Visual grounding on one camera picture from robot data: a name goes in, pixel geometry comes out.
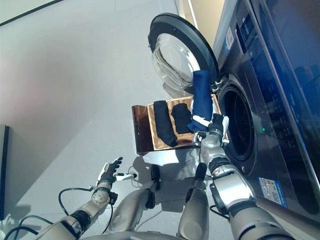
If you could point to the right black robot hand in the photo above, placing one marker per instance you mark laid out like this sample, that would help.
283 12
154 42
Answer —
218 123

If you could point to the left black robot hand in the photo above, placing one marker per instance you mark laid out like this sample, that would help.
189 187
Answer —
108 175

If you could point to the blue garment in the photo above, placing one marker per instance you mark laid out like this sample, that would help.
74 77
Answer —
202 100

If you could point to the short black garment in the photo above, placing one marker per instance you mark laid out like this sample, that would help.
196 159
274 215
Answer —
181 117

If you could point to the long black garment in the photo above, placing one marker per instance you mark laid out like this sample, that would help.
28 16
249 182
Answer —
163 122

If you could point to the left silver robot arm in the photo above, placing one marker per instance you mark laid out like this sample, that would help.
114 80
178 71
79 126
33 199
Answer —
100 200

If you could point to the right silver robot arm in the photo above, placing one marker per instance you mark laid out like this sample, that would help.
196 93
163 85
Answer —
230 190

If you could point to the grey front-load washing machine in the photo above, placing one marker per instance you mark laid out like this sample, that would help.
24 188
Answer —
275 100

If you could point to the round glass washing machine door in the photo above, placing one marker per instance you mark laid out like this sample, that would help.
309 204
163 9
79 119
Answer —
180 27

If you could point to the left silver robot leg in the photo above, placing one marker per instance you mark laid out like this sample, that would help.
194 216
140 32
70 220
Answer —
130 207

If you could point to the silver robot leg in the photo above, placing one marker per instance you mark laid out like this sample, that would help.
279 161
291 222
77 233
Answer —
130 207
195 210

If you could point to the brown acrylic stool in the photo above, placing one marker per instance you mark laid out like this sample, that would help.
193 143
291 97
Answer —
140 130

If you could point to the grey robot torso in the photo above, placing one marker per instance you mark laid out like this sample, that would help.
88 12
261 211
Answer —
130 236

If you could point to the rectangular wicker laundry basket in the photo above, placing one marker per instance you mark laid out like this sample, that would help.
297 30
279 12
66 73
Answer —
151 125

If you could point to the right silver robot leg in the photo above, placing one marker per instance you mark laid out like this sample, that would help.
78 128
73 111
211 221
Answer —
195 210

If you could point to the grey cabinet with dark edge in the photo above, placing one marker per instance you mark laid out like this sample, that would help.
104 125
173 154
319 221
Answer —
4 175

